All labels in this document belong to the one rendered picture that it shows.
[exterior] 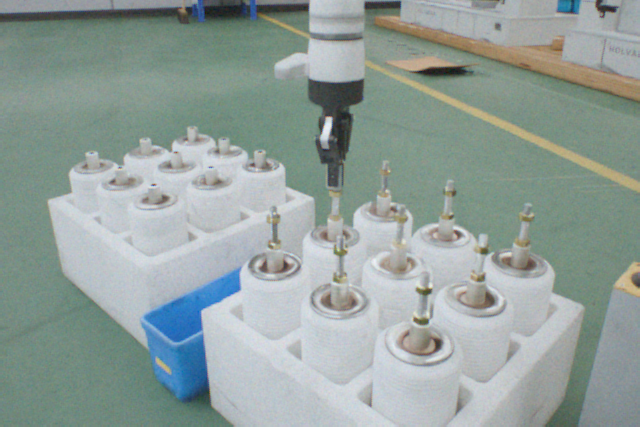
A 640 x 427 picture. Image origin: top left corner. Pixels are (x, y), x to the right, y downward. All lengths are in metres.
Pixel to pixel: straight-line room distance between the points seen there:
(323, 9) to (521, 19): 3.29
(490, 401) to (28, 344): 0.81
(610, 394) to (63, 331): 0.90
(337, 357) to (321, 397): 0.05
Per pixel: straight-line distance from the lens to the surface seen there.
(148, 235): 0.97
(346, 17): 0.71
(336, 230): 0.81
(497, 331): 0.70
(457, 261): 0.83
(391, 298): 0.74
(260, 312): 0.75
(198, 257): 0.98
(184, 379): 0.91
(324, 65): 0.71
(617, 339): 0.71
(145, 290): 0.96
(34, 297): 1.28
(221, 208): 1.02
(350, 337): 0.66
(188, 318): 0.98
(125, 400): 0.97
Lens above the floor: 0.64
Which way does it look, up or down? 23 degrees down
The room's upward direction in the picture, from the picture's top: straight up
